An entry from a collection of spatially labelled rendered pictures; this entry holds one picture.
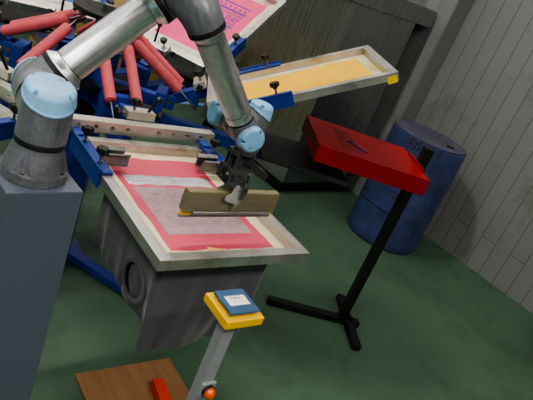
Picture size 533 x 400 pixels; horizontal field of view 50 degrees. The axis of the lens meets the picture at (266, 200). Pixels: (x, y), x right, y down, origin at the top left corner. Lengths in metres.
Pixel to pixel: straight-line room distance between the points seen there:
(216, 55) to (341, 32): 3.23
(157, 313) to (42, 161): 0.75
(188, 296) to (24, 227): 0.70
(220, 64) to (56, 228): 0.56
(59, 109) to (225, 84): 0.40
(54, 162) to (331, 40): 3.50
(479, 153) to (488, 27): 1.06
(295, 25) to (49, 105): 3.77
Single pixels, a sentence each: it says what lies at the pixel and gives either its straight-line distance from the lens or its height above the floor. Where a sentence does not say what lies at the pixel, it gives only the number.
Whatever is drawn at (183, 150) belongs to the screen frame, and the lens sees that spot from 2.44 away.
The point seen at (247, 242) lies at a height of 0.95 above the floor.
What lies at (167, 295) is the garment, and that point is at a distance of 1.90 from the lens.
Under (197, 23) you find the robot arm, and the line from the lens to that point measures 1.38.
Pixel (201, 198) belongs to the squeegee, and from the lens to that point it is 1.77.
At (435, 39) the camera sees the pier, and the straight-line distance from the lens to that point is 5.38.
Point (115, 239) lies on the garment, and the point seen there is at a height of 0.78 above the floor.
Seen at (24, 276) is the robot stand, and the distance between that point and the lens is 1.53.
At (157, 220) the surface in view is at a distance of 1.91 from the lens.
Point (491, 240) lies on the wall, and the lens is 5.27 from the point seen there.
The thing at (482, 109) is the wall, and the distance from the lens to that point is 5.30.
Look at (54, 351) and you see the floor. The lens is 2.75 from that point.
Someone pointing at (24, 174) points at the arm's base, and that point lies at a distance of 1.41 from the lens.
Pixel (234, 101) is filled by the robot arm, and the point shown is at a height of 1.48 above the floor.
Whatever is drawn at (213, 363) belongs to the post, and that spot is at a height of 0.75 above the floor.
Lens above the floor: 1.88
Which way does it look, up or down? 23 degrees down
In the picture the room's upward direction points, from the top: 22 degrees clockwise
